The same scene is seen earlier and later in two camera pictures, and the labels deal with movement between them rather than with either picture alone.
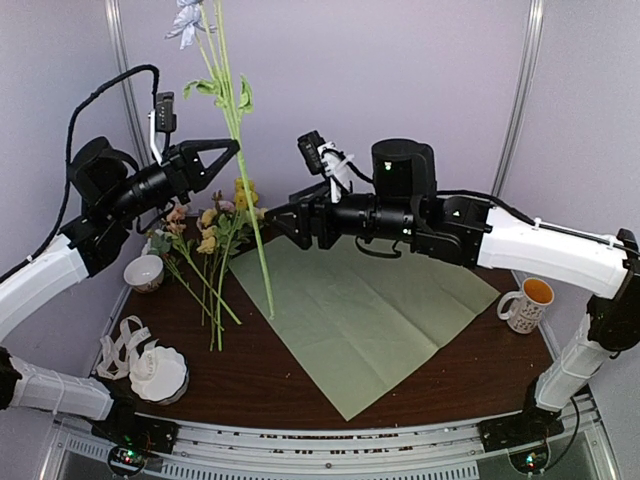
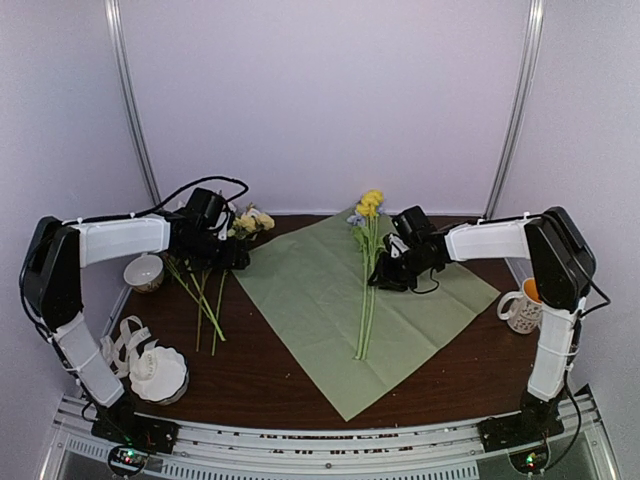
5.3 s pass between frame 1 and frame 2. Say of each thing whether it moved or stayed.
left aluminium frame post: stayed
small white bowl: stayed
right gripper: moved
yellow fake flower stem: moved
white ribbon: stayed
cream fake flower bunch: moved
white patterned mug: stayed
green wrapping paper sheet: stayed
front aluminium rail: stayed
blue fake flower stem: moved
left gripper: moved
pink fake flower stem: moved
